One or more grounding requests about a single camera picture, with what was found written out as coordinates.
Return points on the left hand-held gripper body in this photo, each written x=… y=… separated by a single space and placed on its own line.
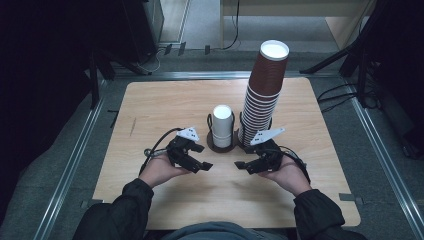
x=176 y=151

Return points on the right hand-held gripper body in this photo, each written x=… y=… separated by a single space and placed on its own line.
x=271 y=156

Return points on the dark round cup holder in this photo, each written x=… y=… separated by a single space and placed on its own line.
x=216 y=149
x=240 y=141

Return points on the stack of white cups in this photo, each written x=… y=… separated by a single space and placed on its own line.
x=222 y=126

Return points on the stack of brown ribbed cups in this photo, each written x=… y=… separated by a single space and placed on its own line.
x=265 y=80

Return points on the person's left hand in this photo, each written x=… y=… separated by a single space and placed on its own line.
x=158 y=170

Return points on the person's right hand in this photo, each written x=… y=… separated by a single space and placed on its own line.
x=291 y=176

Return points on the silver metal plug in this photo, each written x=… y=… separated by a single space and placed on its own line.
x=156 y=152

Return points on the grey tape strip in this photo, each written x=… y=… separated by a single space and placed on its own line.
x=91 y=203
x=350 y=197

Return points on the black metal stand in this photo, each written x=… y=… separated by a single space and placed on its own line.
x=95 y=80

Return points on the black cabinet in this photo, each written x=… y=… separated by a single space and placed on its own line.
x=140 y=30

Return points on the black tripod stand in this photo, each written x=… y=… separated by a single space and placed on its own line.
x=353 y=50

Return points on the light wooden furniture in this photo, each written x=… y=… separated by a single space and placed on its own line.
x=343 y=23

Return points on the aluminium floor rail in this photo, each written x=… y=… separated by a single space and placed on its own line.
x=383 y=160
x=186 y=75
x=66 y=173

